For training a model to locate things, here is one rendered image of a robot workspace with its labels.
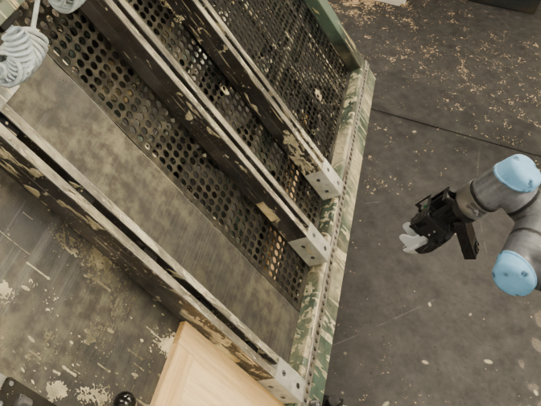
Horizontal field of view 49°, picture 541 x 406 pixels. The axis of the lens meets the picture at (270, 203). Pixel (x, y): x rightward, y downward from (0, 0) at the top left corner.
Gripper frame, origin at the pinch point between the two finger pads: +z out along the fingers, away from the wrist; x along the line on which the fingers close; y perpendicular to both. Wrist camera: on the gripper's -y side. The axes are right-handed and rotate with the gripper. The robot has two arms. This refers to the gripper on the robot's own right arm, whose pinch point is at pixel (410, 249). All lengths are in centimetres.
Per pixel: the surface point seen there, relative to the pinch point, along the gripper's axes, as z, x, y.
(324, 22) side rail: 44, -119, 38
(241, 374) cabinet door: 38, 31, 12
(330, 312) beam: 47.9, -6.6, -9.0
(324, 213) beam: 50, -40, 4
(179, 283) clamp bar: 23, 28, 39
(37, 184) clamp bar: 9, 35, 73
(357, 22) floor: 149, -310, 2
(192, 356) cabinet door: 30, 37, 27
